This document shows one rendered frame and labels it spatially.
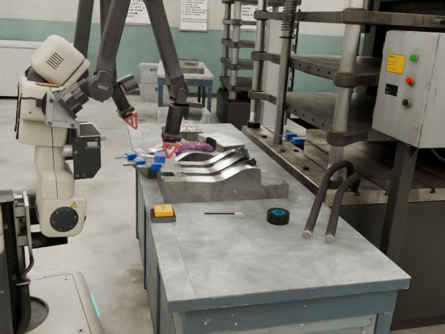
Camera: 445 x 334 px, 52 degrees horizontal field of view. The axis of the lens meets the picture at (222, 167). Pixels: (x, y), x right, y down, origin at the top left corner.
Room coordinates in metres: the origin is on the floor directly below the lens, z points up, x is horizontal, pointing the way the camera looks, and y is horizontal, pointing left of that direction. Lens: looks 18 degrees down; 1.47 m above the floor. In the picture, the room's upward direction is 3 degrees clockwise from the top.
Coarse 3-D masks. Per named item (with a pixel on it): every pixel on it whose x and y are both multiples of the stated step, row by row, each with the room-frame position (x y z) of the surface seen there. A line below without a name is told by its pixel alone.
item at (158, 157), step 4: (156, 152) 1.69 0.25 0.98; (160, 152) 1.70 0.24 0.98; (164, 152) 1.71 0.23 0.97; (168, 152) 1.68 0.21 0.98; (140, 156) 1.66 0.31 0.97; (144, 156) 1.66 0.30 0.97; (148, 156) 1.67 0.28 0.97; (152, 156) 1.67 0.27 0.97; (156, 156) 1.66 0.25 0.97; (160, 156) 1.66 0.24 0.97; (164, 156) 1.67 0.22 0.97; (172, 156) 1.67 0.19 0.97; (156, 160) 1.66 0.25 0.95; (160, 160) 1.66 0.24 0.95; (164, 160) 1.67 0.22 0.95; (168, 160) 1.67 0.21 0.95; (172, 160) 1.67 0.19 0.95; (164, 164) 1.67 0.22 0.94; (168, 164) 1.67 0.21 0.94; (172, 164) 1.67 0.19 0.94
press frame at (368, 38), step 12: (384, 0) 3.16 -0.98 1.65; (396, 0) 3.03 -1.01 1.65; (408, 0) 2.92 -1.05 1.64; (420, 0) 2.82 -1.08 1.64; (432, 0) 2.76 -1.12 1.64; (444, 0) 2.70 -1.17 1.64; (396, 12) 3.12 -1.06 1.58; (408, 12) 3.00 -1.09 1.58; (420, 12) 2.89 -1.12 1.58; (432, 12) 2.78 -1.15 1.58; (444, 12) 2.69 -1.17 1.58; (372, 36) 3.23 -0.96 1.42; (384, 36) 3.20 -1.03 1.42; (372, 48) 3.21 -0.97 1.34; (396, 144) 2.90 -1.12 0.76; (420, 156) 2.66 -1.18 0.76; (432, 156) 2.56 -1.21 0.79; (444, 156) 2.47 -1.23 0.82
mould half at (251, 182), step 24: (168, 168) 1.77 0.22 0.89; (192, 168) 1.80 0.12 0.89; (216, 168) 1.80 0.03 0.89; (240, 168) 1.71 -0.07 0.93; (264, 168) 1.93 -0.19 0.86; (168, 192) 1.62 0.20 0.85; (192, 192) 1.64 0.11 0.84; (216, 192) 1.66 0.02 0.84; (240, 192) 1.69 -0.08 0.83; (264, 192) 1.71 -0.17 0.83; (288, 192) 1.74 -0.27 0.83
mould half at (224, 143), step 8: (200, 136) 2.28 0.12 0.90; (208, 136) 2.27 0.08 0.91; (216, 136) 2.28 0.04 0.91; (224, 136) 2.29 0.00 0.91; (160, 144) 2.17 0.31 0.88; (216, 144) 2.15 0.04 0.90; (224, 144) 2.12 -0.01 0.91; (232, 144) 2.12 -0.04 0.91; (240, 144) 2.14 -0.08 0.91; (144, 152) 2.10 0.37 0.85; (184, 152) 2.01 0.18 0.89; (192, 152) 2.00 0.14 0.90; (200, 152) 2.02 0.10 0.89; (208, 152) 2.09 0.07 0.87; (216, 152) 2.10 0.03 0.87; (128, 160) 2.08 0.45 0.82; (192, 160) 2.00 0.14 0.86; (200, 160) 2.02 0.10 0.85; (136, 168) 1.99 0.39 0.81; (144, 168) 1.91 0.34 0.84; (152, 176) 1.89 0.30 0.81
